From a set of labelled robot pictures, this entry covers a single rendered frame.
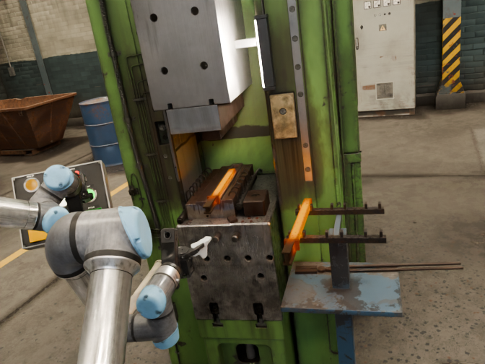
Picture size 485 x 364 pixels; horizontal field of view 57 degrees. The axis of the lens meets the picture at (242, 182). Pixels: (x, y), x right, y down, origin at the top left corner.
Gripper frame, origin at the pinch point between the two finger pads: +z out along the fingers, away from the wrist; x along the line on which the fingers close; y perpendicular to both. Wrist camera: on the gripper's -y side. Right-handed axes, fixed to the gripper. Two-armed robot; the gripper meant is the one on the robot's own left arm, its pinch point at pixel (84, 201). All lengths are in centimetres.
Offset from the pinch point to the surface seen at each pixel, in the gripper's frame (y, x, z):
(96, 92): 361, 72, 716
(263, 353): -76, -55, 40
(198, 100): 25, -47, -13
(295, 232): -29, -67, -24
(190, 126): 18.5, -43.1, -6.6
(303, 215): -24, -74, -15
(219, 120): 17, -53, -11
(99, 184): 7.6, -4.7, 10.3
